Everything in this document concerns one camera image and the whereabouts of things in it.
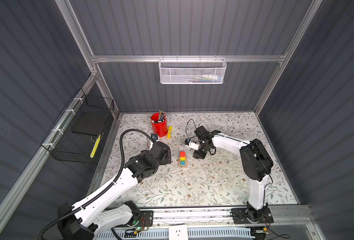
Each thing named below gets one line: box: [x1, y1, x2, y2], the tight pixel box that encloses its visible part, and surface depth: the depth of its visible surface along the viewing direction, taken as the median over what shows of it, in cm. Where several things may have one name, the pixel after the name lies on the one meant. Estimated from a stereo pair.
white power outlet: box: [169, 224, 189, 240], surface depth 68 cm
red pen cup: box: [150, 112, 168, 138], surface depth 104 cm
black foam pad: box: [72, 111, 109, 136], surface depth 77 cm
